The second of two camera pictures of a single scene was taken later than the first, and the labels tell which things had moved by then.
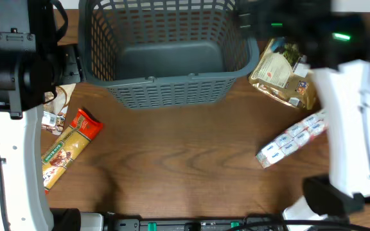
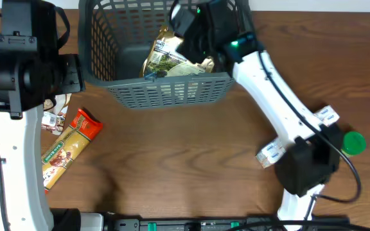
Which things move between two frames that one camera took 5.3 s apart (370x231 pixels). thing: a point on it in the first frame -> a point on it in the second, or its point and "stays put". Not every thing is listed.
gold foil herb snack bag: [282, 73] -> [162, 59]
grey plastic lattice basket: [165, 54] stays put
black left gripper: [74, 58] stays put
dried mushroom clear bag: [54, 110] stays put
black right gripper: [260, 13] -> [188, 49]
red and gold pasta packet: [83, 129] stays put
